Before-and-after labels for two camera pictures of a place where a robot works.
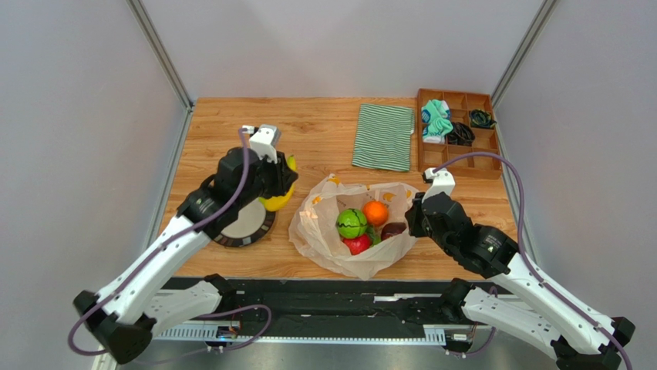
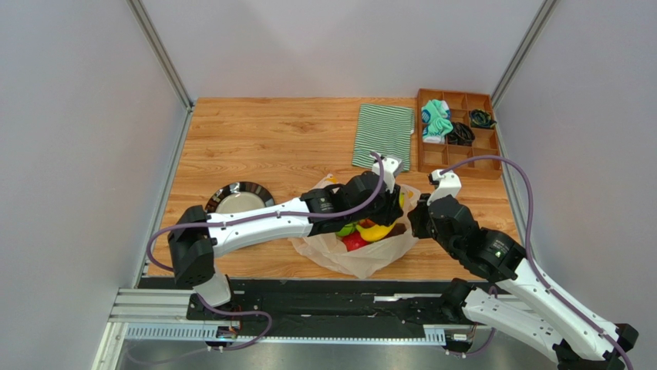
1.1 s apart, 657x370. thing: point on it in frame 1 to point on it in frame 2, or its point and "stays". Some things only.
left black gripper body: x=271 y=176 to x=383 y=211
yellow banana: x=278 y=203 to x=378 y=232
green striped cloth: x=383 y=137 stays
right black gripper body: x=419 y=214 stays
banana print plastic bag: x=315 y=235 stays
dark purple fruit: x=392 y=229 stays
